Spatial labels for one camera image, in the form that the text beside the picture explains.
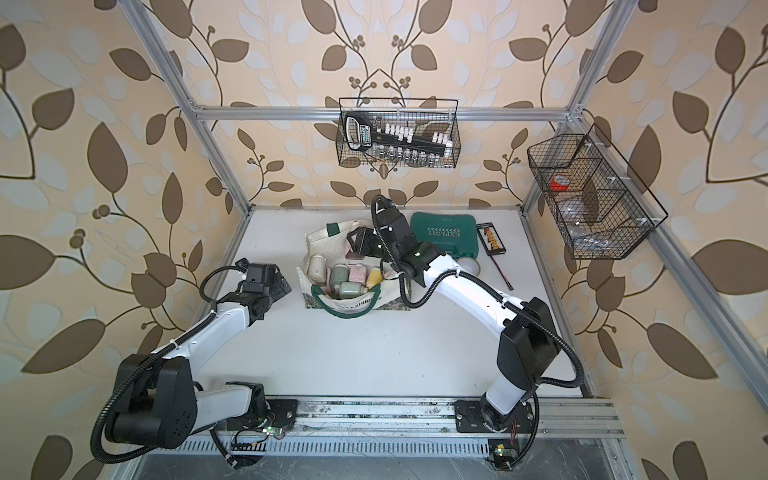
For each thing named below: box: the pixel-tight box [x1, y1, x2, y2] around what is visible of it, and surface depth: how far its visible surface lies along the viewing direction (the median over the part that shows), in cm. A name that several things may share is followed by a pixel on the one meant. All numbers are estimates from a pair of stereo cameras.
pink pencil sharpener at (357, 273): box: [349, 264, 367, 285], surface depth 95 cm
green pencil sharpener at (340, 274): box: [331, 264, 350, 287], surface depth 95 cm
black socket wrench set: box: [344, 113, 453, 161], surface depth 86 cm
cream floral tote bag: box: [296, 220, 411, 318], surface depth 88 cm
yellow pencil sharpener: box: [366, 267, 382, 289], surface depth 93 cm
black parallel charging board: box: [476, 222, 507, 256], surface depth 110 cm
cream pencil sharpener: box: [308, 254, 327, 284], surface depth 87 cm
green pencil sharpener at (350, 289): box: [338, 281, 368, 299], surface depth 88 cm
